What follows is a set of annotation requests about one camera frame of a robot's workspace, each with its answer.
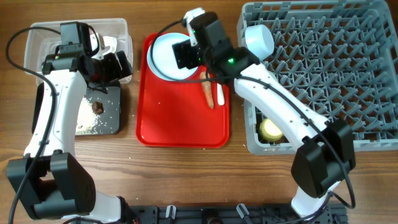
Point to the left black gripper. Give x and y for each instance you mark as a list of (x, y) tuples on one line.
[(115, 72)]

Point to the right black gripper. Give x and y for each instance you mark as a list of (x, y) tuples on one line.
[(183, 51)]

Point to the white tissue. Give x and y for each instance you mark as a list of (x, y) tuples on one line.
[(106, 44)]

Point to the brown carrot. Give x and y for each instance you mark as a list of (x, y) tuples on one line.
[(206, 85)]

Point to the light blue bowl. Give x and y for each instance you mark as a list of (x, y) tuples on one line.
[(259, 41)]

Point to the white plastic spoon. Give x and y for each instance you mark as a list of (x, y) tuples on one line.
[(220, 95)]

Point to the light blue plate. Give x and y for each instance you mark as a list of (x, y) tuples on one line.
[(163, 62)]

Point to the yellow plastic cup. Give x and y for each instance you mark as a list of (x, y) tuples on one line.
[(269, 131)]

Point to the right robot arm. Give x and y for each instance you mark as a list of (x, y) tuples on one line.
[(324, 150)]

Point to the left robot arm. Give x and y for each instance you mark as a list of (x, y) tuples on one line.
[(49, 182)]

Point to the grey dishwasher rack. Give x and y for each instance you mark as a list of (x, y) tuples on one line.
[(339, 58)]

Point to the brown food scrap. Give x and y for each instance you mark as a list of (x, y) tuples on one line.
[(97, 108)]

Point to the black plastic bin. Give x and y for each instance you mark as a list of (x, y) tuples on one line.
[(112, 107)]

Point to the white rice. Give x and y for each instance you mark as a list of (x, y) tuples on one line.
[(88, 121)]

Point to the red serving tray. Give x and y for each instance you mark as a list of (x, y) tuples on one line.
[(177, 114)]

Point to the clear plastic bin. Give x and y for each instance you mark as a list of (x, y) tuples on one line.
[(44, 37)]

